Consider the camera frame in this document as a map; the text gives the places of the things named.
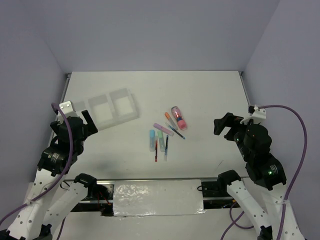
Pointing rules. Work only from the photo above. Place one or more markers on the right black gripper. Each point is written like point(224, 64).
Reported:
point(228, 119)

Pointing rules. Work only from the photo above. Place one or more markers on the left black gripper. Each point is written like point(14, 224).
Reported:
point(90, 128)

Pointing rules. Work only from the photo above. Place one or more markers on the pink glue stick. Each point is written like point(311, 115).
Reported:
point(179, 118)

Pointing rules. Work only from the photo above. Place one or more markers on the light blue gel pen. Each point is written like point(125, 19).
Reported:
point(174, 130)

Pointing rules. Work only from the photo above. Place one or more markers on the blue highlighter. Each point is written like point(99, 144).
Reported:
point(152, 140)

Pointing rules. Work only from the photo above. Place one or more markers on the orange capped pen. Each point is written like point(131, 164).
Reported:
point(172, 123)

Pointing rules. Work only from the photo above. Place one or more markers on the purple highlighter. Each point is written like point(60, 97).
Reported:
point(163, 129)

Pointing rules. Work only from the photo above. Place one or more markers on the dark blue gel pen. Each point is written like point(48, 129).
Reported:
point(166, 148)

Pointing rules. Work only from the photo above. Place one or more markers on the red gel pen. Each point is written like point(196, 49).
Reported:
point(156, 151)

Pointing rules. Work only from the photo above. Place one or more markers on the green highlighter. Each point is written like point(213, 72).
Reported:
point(161, 140)

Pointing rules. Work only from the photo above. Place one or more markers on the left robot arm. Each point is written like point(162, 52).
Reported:
point(39, 216)

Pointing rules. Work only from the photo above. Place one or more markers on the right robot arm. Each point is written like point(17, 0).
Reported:
point(277, 220)

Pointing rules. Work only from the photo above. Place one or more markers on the white three-compartment tray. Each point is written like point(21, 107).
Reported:
point(109, 109)

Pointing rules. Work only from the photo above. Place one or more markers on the silver foil sheet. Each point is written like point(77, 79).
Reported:
point(157, 198)

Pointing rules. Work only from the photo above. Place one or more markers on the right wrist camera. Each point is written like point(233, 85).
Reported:
point(256, 113)

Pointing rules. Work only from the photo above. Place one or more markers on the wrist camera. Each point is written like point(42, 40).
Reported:
point(68, 109)
point(256, 113)

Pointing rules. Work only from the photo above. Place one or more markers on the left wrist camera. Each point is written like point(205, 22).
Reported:
point(68, 109)

